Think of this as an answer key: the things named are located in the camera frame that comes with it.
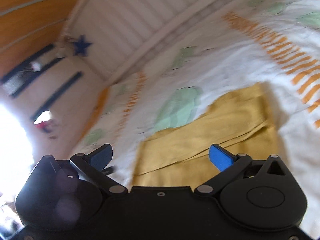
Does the mustard yellow knit sweater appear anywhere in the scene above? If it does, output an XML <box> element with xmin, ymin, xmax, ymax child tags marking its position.
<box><xmin>132</xmin><ymin>83</ymin><xmax>279</xmax><ymax>189</ymax></box>

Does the blue star decoration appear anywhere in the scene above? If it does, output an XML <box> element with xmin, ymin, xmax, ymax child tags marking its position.
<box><xmin>72</xmin><ymin>35</ymin><xmax>92</xmax><ymax>57</ymax></box>

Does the white patterned duvet cover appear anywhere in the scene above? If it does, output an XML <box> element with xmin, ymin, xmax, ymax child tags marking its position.
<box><xmin>74</xmin><ymin>0</ymin><xmax>319</xmax><ymax>238</ymax></box>

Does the white wooden bed frame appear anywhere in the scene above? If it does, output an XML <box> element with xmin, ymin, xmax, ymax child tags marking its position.
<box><xmin>0</xmin><ymin>0</ymin><xmax>266</xmax><ymax>170</ymax></box>

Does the orange wooden wall panel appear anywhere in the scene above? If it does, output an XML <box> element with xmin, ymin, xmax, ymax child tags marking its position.
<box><xmin>1</xmin><ymin>0</ymin><xmax>78</xmax><ymax>76</ymax></box>

